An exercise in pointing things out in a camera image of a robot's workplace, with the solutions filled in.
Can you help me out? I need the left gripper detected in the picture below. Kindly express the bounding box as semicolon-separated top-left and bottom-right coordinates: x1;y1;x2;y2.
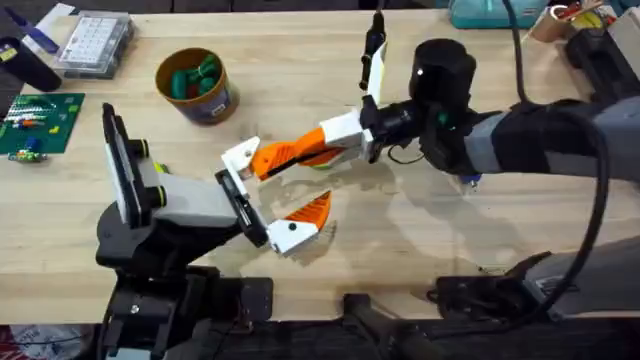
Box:
94;136;334;275

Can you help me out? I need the orange ribbed wedge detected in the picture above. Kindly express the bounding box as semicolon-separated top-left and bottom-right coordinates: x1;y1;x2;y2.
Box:
248;142;324;182

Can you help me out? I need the blue electric screwdriver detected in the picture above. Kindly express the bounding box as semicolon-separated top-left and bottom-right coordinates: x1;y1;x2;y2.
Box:
457;172;484;194

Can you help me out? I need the right wrist upright plate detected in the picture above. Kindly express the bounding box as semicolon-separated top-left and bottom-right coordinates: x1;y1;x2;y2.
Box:
367;41;390;107

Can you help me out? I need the wrist upright plate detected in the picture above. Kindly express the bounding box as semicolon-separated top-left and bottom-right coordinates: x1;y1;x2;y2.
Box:
367;41;390;107
101;102;136;229

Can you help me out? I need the brown tub with toys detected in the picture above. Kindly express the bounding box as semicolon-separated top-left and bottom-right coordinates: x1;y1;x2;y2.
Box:
153;47;241;126

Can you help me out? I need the left wrist upright plate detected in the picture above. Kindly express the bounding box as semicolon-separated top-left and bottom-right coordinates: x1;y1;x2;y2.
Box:
101;102;136;229

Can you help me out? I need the teal case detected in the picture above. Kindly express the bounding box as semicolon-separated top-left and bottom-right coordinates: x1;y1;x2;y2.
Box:
447;0;551;30

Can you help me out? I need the clear plastic parts box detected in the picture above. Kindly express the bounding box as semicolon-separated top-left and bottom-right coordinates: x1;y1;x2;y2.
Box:
52;9;136;81

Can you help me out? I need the green board with blocks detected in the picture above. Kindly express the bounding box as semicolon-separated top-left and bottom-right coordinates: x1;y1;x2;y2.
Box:
0;92;86;164

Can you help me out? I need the black pouch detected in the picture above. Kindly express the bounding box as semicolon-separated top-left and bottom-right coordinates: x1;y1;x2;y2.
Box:
0;35;64;94

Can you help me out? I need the black box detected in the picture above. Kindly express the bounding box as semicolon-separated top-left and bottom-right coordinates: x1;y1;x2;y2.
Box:
564;27;640;104

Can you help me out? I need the heap of tools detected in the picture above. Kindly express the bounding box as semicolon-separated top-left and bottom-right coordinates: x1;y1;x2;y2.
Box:
549;0;621;32

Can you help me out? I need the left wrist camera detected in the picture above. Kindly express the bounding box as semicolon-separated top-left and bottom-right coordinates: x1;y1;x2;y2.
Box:
117;112;170;230

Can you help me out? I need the black rail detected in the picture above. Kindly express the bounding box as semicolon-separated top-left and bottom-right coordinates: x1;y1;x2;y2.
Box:
94;292;640;360

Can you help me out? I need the thin black cable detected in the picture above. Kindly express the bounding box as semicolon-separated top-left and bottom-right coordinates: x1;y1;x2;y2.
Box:
502;0;532;104

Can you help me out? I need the thick black cable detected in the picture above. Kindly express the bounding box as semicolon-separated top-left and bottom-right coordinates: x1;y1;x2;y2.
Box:
519;99;612;321

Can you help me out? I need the blue-handled tool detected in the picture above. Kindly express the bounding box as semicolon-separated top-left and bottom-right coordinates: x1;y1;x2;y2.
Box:
3;5;62;55

